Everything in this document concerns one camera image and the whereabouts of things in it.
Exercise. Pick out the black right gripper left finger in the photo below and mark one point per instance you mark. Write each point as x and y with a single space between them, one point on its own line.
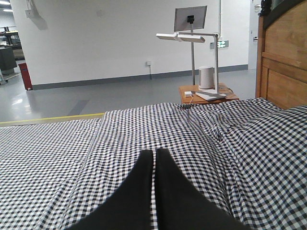
129 207

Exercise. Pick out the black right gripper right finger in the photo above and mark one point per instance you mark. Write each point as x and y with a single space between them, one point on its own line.
180 206

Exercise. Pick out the white desk lamp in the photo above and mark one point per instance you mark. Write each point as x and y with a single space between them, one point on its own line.
197 38

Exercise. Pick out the black white checkered bedsheet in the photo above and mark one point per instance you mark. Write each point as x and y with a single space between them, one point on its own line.
247 157

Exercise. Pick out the wooden nightstand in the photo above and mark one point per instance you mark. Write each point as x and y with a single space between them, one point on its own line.
225 94

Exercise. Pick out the white power adapter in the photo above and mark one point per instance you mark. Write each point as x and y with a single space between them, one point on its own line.
188 94

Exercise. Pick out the white cylindrical speaker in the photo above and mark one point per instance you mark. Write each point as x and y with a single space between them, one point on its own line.
206 76

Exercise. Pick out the green exit sign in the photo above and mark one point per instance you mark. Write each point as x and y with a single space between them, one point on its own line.
223 44

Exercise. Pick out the red fire cabinet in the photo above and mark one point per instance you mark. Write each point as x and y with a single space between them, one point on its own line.
25 76

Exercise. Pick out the wooden headboard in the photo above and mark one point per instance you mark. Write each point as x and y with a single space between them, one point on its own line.
281 74

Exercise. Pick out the monitor on metal stand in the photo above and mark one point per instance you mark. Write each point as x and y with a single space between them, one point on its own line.
189 18

